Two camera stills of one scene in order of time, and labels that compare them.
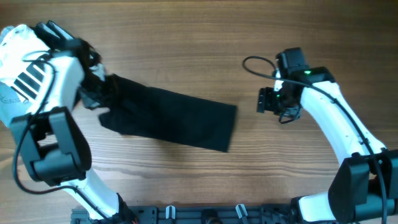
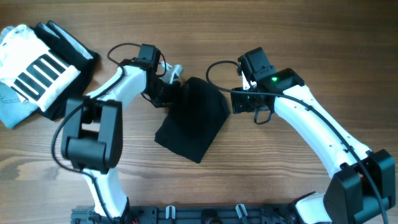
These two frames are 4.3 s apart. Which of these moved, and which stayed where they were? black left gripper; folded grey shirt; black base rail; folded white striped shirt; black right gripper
Moved: black right gripper; black left gripper
Stayed: folded white striped shirt; folded grey shirt; black base rail
